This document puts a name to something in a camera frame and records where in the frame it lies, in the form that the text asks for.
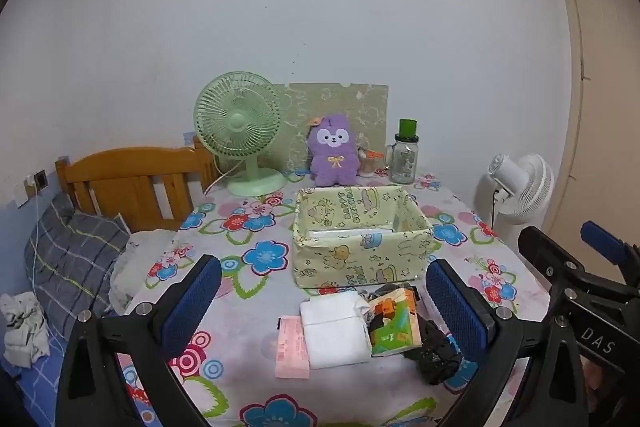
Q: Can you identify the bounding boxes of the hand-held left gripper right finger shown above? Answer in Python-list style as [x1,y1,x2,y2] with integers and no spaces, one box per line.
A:
[425,258,588,427]

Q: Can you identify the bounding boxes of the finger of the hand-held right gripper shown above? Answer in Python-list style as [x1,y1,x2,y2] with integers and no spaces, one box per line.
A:
[580,221,640,284]
[518,226,640,304]

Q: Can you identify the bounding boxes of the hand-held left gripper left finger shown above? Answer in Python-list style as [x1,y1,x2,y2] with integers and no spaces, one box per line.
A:
[55,253,223,427]

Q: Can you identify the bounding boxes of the black plastic bag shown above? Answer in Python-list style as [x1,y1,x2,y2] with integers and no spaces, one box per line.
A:
[360,284,463,385]

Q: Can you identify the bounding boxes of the orange green tissue packet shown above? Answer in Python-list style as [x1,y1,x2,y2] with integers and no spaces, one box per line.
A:
[368,288,423,356]

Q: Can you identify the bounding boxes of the pink packet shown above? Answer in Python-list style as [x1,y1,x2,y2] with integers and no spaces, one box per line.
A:
[276,315,311,379]

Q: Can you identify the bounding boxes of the yellow printed storage box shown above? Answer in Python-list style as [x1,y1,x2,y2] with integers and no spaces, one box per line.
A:
[291,186,435,290]

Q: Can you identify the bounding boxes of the white cloth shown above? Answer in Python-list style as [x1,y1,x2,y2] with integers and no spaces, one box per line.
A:
[300,291,372,370]
[0,292,51,368]

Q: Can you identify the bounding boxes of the white standing fan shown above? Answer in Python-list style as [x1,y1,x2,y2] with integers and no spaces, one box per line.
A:
[487,153,555,233]

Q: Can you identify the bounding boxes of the white crumpled blanket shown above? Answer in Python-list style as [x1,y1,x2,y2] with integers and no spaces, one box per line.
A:
[110,229,180,313]

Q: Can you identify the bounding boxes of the floral tablecloth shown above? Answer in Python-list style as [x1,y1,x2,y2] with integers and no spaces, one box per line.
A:
[115,167,556,427]

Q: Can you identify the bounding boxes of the grey plaid pillow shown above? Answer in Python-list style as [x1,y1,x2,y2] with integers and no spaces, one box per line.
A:
[29,192,132,340]

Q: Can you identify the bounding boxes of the beige door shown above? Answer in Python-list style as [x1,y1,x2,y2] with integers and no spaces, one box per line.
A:
[547,0,640,253]

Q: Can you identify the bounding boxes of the wooden headboard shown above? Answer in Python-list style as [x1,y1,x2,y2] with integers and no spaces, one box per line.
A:
[55,137,221,233]

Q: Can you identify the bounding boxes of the glass jar mug green lid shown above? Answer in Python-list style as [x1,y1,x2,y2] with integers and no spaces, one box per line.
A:
[385,119,420,185]

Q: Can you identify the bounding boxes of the cotton swab container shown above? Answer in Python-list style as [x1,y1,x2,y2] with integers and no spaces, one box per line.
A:
[357,147,386,178]

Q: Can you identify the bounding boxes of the white crumpled cloth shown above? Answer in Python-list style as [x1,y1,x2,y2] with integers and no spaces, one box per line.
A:
[0,292,51,368]

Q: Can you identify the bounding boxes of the blue checked bed sheet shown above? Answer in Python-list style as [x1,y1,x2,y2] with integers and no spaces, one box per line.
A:
[0,202,68,427]

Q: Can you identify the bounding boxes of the green desk fan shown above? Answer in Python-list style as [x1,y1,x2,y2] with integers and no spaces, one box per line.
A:
[194,71,287,198]

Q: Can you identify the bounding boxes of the purple plush toy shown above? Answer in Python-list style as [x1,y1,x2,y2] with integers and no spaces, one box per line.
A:
[306,113,362,188]

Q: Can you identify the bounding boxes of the green printed board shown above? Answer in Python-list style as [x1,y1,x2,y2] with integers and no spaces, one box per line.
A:
[272,82,390,172]

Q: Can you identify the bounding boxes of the white fan cable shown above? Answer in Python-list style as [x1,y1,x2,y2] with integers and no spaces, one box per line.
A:
[202,157,246,198]

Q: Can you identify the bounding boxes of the white charging cable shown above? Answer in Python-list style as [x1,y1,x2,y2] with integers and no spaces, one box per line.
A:
[27,187,47,323]

